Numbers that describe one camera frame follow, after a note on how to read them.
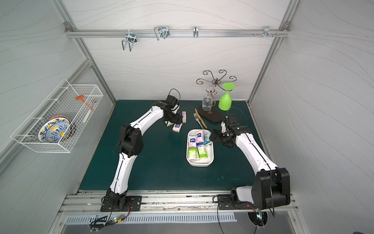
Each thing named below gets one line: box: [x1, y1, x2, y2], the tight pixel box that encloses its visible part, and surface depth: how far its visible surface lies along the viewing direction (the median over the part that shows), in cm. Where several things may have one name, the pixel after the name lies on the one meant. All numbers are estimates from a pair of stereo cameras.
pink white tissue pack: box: [172, 122, 184, 133], surface depth 103 cm
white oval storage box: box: [186, 128, 215, 168], surface depth 92 cm
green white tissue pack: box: [187, 147, 200, 160], surface depth 88 cm
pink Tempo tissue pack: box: [195, 130, 205, 144], surface depth 92 cm
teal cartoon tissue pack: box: [202, 130, 212, 146], surface depth 94 cm
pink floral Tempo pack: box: [187, 135, 197, 149], surface depth 92 cm
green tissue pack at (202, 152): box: [196, 146, 208, 158], surface depth 92 cm
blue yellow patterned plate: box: [37, 117, 71, 144], surface depth 62 cm
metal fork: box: [192, 112, 205, 130], surface depth 113 cm
